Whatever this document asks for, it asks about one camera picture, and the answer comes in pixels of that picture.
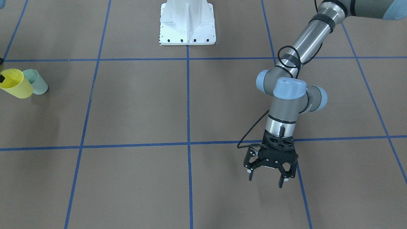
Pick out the green cup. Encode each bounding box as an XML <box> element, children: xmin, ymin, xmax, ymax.
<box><xmin>22</xmin><ymin>69</ymin><xmax>49</xmax><ymax>95</ymax></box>

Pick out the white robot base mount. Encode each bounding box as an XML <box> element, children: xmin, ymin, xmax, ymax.
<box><xmin>159</xmin><ymin>0</ymin><xmax>217</xmax><ymax>45</ymax></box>

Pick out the yellow cup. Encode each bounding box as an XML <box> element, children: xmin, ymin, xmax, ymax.
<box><xmin>0</xmin><ymin>69</ymin><xmax>33</xmax><ymax>99</ymax></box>

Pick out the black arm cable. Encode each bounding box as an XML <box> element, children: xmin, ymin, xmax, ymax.
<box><xmin>237</xmin><ymin>108</ymin><xmax>271</xmax><ymax>150</ymax></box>

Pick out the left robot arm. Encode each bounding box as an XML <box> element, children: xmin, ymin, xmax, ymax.
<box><xmin>243</xmin><ymin>0</ymin><xmax>406</xmax><ymax>188</ymax></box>

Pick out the brown paper table cover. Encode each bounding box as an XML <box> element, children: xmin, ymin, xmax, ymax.
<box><xmin>1</xmin><ymin>0</ymin><xmax>406</xmax><ymax>229</ymax></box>

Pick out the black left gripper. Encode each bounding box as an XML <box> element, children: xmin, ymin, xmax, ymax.
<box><xmin>244</xmin><ymin>131</ymin><xmax>298</xmax><ymax>188</ymax></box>

